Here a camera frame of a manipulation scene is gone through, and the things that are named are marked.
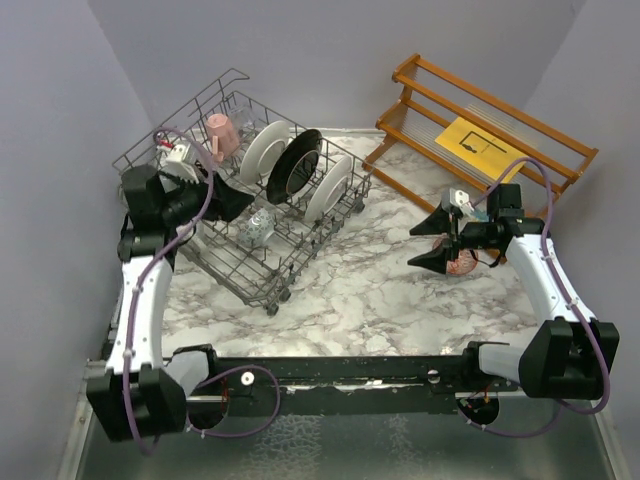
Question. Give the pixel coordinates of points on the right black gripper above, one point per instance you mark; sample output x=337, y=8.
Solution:
x=437, y=259

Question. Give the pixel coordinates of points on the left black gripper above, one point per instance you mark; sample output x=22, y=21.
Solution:
x=227, y=202

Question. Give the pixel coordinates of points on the blue zigzag patterned bowl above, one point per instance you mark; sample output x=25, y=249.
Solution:
x=465, y=263

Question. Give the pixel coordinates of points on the red patterned glass bowl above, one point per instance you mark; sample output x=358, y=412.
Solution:
x=258, y=230

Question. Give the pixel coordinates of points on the black rimmed printed plate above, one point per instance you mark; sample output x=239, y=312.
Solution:
x=263, y=152

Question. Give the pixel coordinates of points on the pink cream mug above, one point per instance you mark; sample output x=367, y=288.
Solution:
x=223, y=136

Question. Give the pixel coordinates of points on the black rimmed cream plate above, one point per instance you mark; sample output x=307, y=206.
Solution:
x=295, y=167

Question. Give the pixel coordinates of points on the clear drinking glass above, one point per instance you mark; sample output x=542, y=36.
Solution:
x=242, y=117

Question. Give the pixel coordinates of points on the blue rimmed white plate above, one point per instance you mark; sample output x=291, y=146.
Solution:
x=330, y=190

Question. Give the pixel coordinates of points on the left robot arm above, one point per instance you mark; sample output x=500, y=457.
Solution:
x=140, y=394

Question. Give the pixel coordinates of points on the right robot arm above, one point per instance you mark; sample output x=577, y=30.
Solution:
x=571, y=354

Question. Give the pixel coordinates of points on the orange wooden shelf rack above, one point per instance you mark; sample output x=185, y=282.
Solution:
x=409, y=161

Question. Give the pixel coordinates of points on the yellow paper card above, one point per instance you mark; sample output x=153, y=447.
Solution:
x=476, y=150

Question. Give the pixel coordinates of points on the black mounting base bar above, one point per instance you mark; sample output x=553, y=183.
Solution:
x=356, y=385

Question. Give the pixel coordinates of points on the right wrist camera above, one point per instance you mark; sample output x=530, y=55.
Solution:
x=457, y=203

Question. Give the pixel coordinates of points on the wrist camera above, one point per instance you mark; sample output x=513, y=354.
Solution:
x=178, y=161
x=457, y=203

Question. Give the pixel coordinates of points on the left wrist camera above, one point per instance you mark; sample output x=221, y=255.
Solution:
x=178, y=161

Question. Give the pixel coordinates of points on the grey wire dish rack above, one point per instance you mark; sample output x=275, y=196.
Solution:
x=263, y=276

